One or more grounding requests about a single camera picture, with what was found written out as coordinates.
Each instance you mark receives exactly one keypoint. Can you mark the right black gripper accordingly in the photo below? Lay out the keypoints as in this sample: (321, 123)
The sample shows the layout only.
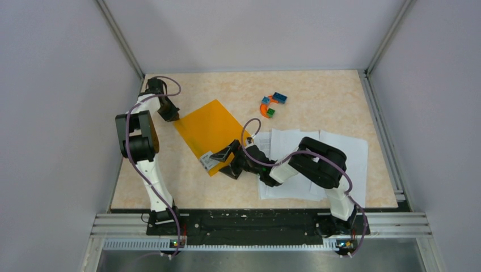
(224, 154)

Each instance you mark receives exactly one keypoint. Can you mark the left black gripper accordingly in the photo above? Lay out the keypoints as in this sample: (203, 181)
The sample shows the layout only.
(173, 115)

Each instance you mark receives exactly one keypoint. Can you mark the orange plastic clip folder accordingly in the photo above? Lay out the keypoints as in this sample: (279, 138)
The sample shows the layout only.
(208, 130)

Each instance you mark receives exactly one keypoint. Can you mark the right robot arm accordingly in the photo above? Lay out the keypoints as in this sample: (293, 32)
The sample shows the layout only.
(321, 164)

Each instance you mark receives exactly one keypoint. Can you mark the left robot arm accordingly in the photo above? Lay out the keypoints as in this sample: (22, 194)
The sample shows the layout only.
(139, 143)

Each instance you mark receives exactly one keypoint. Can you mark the orange curved toy track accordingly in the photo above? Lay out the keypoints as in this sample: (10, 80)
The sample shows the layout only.
(263, 108)

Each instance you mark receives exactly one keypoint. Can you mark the green toy brick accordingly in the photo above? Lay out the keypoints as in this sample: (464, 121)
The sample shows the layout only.
(269, 113)

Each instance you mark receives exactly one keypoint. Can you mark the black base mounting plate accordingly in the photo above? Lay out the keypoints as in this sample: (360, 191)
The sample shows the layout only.
(289, 237)

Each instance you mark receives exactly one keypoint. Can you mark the light blue toy brick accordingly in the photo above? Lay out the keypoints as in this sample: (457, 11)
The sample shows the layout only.
(265, 101)

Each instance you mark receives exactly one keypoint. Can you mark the dark blue toy brick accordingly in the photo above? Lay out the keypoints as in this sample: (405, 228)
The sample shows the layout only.
(279, 98)

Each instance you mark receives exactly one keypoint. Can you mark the white slotted cable duct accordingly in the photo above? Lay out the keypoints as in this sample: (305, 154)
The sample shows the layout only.
(159, 244)

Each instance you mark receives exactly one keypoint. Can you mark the aluminium front rail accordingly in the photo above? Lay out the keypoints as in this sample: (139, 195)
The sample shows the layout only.
(193, 222)

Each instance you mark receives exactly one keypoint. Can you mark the right aluminium frame post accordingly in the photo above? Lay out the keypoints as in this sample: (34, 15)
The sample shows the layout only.
(389, 36)

